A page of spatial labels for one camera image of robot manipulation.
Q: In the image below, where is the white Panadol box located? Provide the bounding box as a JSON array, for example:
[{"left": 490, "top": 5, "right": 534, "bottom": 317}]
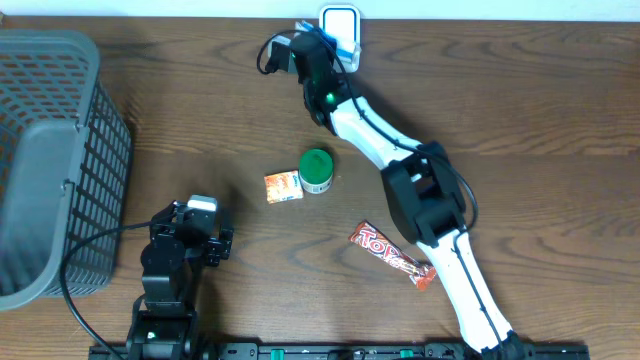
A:
[{"left": 320, "top": 18, "right": 361, "bottom": 72}]

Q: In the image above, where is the green lid jar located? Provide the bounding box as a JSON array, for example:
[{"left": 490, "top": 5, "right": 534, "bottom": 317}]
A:
[{"left": 299, "top": 148, "right": 334, "bottom": 194}]

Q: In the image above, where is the orange snack packet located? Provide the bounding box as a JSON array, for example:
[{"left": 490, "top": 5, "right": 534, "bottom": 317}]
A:
[{"left": 264, "top": 170, "right": 304, "bottom": 204}]

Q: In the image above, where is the red Top chocolate bar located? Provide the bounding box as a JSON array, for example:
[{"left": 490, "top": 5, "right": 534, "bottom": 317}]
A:
[{"left": 348, "top": 220, "right": 437, "bottom": 291}]

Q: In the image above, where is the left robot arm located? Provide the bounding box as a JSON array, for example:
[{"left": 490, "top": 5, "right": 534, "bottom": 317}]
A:
[{"left": 125, "top": 195, "right": 234, "bottom": 360}]

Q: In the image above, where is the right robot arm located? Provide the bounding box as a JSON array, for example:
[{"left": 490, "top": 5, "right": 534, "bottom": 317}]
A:
[{"left": 289, "top": 29, "right": 528, "bottom": 359}]

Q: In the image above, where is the white barcode scanner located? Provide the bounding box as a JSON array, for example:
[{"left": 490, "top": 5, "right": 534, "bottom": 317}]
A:
[{"left": 319, "top": 4, "right": 362, "bottom": 73}]

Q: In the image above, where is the grey plastic basket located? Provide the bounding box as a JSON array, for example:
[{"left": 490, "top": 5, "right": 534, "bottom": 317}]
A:
[{"left": 1, "top": 29, "right": 133, "bottom": 311}]

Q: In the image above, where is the black left camera cable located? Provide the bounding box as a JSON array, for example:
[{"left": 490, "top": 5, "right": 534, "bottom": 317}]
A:
[{"left": 59, "top": 219, "right": 156, "bottom": 360}]

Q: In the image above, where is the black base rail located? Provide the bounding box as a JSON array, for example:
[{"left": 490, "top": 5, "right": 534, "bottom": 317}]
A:
[{"left": 88, "top": 341, "right": 591, "bottom": 360}]

